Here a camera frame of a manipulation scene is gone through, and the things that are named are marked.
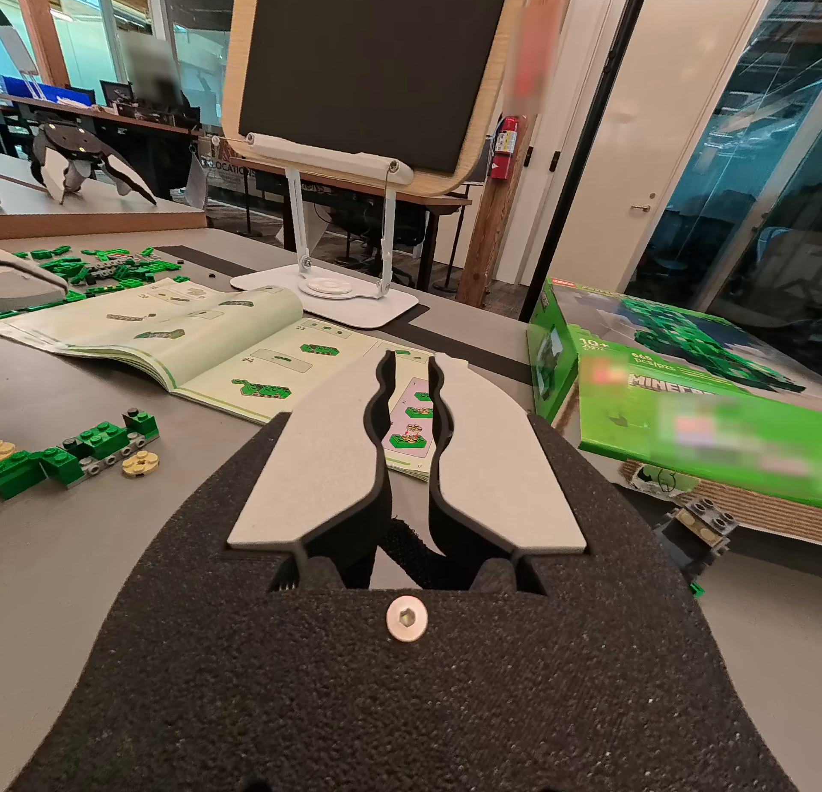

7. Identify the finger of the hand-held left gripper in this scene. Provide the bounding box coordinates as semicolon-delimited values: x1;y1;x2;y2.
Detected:
0;251;69;313

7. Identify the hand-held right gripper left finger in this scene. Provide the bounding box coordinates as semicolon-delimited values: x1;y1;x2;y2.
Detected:
226;349;396;590

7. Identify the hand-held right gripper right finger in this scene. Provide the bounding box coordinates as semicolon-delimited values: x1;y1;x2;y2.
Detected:
428;353;587;589

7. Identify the pile of green bricks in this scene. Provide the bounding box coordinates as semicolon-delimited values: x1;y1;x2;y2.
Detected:
0;245;194;321

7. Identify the green brick instruction booklet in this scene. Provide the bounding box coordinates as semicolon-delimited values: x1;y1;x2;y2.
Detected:
0;277;438;484

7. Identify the wood-edged grey side desk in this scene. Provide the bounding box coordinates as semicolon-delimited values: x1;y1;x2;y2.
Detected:
0;153;208;240

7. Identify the long wooden top desk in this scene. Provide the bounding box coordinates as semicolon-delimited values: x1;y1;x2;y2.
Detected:
0;92;200;183

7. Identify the wooden top office desk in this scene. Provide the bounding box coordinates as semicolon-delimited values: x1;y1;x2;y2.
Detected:
205;157;474;292

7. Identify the spare black grey gripper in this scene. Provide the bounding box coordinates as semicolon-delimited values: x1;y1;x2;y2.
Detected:
29;121;158;206

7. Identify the green black brick assembly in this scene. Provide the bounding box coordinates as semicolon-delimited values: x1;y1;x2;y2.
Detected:
0;407;160;501

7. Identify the blue storage bin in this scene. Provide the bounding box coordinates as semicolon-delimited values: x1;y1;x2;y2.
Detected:
0;75;68;100

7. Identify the green toy brick box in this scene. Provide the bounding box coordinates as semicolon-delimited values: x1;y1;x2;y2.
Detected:
527;277;822;507

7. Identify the small grey black brick assembly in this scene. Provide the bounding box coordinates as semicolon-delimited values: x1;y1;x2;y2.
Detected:
652;495;739;587

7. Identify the black office chair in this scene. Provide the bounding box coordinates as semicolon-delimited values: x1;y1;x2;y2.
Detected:
328;192;430;263

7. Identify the tan corrugated cardboard tray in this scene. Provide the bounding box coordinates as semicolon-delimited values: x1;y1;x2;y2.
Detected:
619;458;822;549

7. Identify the red fire extinguisher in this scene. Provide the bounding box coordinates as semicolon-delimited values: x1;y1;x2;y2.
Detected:
489;116;520;181

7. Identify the white door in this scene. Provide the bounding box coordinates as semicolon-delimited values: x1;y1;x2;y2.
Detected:
542;0;771;292

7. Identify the wood-framed black board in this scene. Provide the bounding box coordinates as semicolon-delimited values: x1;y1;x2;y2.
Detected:
220;0;534;197

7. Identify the wooden post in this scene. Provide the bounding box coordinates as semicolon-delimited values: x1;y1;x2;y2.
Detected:
457;0;579;308

